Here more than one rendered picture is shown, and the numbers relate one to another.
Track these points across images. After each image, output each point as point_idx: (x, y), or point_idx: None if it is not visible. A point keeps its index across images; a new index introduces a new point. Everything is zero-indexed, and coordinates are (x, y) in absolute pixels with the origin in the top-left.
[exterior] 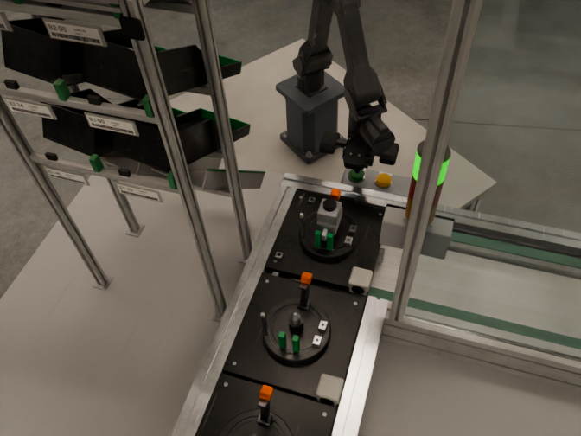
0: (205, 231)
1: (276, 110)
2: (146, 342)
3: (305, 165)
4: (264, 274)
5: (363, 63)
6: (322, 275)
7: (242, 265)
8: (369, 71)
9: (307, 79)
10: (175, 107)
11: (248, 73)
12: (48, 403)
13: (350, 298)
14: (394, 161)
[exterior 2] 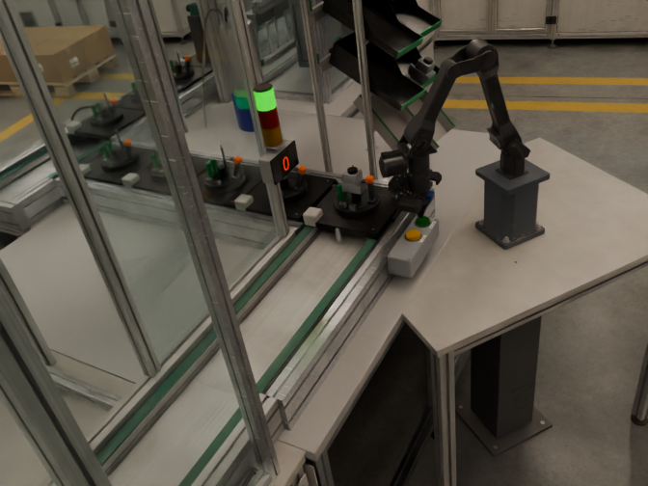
0: (319, 106)
1: (557, 208)
2: (323, 167)
3: (473, 226)
4: (334, 179)
5: (422, 113)
6: (324, 202)
7: None
8: (419, 121)
9: (501, 154)
10: (558, 156)
11: (622, 191)
12: (298, 144)
13: (301, 212)
14: (397, 205)
